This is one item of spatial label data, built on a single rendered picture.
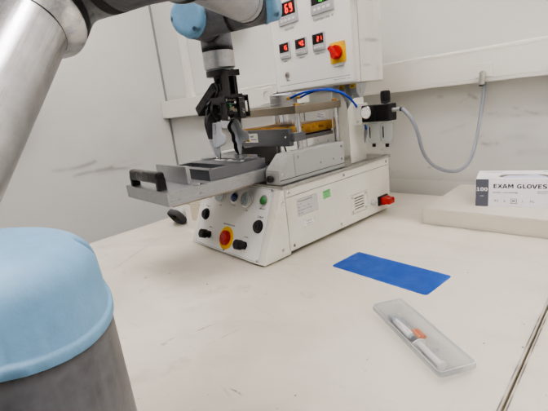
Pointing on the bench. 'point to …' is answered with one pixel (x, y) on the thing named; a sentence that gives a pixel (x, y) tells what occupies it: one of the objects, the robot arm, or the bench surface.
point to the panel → (237, 222)
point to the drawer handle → (148, 178)
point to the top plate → (282, 104)
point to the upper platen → (321, 127)
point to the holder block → (205, 168)
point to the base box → (322, 208)
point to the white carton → (512, 188)
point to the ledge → (485, 215)
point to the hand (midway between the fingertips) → (227, 152)
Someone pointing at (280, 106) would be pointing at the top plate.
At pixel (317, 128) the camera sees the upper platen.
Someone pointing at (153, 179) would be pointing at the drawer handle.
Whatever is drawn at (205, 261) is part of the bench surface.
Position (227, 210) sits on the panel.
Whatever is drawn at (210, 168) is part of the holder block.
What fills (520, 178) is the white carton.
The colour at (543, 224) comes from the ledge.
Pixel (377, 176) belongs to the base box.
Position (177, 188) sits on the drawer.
